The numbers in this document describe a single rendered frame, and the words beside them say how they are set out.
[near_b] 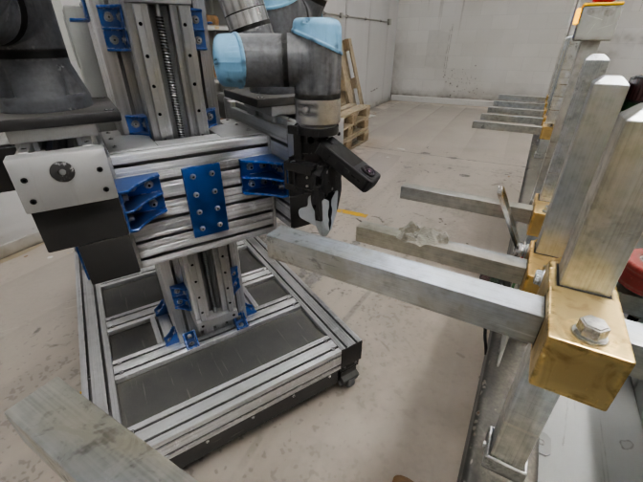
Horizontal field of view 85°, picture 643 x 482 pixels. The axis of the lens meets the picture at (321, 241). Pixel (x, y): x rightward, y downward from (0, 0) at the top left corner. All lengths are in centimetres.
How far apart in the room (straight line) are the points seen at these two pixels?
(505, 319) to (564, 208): 29
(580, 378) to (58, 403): 34
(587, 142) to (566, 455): 45
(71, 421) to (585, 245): 37
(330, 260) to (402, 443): 106
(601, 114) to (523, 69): 773
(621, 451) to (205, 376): 103
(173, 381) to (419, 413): 84
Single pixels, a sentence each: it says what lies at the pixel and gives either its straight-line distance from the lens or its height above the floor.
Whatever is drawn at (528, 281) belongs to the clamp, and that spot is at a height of 86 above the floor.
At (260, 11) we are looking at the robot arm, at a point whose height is 119.
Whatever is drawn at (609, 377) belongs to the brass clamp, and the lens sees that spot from 32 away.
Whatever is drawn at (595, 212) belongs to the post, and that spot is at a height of 104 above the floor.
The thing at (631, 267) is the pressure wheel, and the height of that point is 90.
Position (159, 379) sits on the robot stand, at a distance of 132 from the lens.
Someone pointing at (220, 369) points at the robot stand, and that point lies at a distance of 128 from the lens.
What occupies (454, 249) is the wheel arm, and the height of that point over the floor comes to 86.
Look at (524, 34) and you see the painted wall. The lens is 828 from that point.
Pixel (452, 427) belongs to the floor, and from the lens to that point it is 144.
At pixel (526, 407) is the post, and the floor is 82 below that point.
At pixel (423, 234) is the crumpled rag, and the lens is 61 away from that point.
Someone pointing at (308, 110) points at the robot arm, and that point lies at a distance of 59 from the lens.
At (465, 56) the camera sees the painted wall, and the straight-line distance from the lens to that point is 835.
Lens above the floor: 115
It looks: 29 degrees down
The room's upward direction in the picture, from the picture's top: straight up
